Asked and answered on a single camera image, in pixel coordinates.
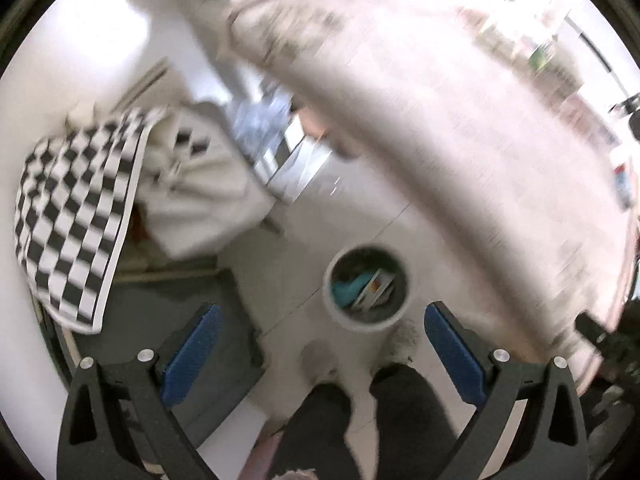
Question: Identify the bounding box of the white bottle blue label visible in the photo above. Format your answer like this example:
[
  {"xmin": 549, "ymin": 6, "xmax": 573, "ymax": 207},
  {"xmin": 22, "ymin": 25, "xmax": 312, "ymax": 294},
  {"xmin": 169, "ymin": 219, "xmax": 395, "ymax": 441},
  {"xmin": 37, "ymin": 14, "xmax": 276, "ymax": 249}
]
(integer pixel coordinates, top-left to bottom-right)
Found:
[{"xmin": 607, "ymin": 147, "xmax": 637, "ymax": 213}]

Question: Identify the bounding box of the grey right slipper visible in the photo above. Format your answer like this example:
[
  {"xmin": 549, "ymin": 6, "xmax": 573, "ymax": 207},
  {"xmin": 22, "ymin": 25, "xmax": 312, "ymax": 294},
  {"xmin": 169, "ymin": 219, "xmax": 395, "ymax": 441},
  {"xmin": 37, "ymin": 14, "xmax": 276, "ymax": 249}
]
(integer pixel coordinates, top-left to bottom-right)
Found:
[{"xmin": 380, "ymin": 320, "xmax": 420, "ymax": 366}]

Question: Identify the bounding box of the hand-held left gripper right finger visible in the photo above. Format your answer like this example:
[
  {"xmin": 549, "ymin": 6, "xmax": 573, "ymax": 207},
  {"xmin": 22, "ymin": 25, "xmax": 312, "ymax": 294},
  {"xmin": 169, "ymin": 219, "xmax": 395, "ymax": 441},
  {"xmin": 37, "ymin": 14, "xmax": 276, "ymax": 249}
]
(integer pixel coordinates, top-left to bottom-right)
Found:
[{"xmin": 424, "ymin": 301, "xmax": 592, "ymax": 480}]

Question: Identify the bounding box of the white round trash bin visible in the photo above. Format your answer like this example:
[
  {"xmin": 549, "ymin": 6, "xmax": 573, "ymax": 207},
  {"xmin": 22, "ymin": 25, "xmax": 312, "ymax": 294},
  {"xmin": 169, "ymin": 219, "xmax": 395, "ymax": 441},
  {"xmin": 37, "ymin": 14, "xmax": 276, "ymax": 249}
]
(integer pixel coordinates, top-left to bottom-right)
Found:
[{"xmin": 322, "ymin": 244, "xmax": 413, "ymax": 332}]

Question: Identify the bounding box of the person's left leg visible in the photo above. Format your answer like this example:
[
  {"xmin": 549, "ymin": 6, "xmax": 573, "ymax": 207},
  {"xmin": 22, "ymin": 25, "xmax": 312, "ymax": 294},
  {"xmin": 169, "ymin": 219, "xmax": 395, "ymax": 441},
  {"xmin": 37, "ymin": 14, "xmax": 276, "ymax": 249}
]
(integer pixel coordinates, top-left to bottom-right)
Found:
[{"xmin": 272, "ymin": 382, "xmax": 362, "ymax": 480}]

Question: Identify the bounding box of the clear plastic bag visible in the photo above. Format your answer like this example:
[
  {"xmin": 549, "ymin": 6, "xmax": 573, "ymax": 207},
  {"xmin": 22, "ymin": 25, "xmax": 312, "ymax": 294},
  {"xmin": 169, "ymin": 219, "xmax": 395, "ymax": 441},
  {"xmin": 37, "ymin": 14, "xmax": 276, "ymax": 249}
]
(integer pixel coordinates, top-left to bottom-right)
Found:
[{"xmin": 232, "ymin": 85, "xmax": 294, "ymax": 157}]

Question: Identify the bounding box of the black white checkered cloth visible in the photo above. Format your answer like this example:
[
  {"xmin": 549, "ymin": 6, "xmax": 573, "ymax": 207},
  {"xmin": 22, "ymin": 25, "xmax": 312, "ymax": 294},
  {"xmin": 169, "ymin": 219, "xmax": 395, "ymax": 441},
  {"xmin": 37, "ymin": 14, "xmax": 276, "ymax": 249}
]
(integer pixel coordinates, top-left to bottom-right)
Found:
[{"xmin": 14, "ymin": 107, "xmax": 168, "ymax": 335}]

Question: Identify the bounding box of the grey floor mat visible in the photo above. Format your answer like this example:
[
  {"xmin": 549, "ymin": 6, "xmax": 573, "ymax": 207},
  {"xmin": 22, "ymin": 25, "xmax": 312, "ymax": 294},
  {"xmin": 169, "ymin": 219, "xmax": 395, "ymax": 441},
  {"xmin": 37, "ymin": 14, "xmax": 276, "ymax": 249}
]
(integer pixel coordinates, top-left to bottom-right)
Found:
[{"xmin": 75, "ymin": 267, "xmax": 266, "ymax": 448}]

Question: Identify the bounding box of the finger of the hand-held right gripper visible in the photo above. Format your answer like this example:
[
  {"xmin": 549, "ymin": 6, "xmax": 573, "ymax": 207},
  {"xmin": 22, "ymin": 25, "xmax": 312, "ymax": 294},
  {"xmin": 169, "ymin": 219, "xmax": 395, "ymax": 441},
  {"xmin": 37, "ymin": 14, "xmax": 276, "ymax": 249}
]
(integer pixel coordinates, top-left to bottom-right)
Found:
[{"xmin": 574, "ymin": 312, "xmax": 610, "ymax": 347}]

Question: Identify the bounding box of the white printed card box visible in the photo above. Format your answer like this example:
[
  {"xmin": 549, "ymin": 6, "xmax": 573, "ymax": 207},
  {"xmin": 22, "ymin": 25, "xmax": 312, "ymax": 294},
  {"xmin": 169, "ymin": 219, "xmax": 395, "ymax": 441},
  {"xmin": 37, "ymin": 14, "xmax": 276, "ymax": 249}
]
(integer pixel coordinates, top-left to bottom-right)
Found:
[{"xmin": 350, "ymin": 269, "xmax": 396, "ymax": 313}]

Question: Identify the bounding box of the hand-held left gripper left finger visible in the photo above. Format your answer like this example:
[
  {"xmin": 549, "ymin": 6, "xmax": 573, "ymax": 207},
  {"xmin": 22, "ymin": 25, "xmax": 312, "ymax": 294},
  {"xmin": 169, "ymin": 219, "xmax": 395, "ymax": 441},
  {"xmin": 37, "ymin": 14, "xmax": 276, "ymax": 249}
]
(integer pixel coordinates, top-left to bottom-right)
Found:
[{"xmin": 56, "ymin": 302, "xmax": 223, "ymax": 480}]

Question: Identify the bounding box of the teal wrapper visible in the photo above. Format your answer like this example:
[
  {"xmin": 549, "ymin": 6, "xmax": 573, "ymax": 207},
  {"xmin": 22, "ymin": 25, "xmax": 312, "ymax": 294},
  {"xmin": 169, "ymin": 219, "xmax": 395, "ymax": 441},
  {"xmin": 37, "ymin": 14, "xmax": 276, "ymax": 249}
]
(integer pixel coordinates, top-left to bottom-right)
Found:
[{"xmin": 332, "ymin": 275, "xmax": 373, "ymax": 307}]

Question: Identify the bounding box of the grey slipper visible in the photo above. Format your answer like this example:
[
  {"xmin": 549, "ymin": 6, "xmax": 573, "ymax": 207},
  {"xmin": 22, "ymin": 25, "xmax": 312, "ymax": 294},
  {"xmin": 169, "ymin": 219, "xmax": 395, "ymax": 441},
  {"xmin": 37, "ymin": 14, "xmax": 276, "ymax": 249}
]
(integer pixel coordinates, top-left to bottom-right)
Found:
[
  {"xmin": 300, "ymin": 340, "xmax": 341, "ymax": 384},
  {"xmin": 380, "ymin": 320, "xmax": 420, "ymax": 366}
]

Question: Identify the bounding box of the grey left slipper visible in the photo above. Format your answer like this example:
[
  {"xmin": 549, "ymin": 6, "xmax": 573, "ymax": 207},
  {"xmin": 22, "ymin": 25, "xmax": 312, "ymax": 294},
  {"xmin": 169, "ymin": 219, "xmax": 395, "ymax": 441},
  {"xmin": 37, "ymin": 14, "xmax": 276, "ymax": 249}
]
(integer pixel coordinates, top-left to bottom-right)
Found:
[{"xmin": 300, "ymin": 340, "xmax": 341, "ymax": 384}]

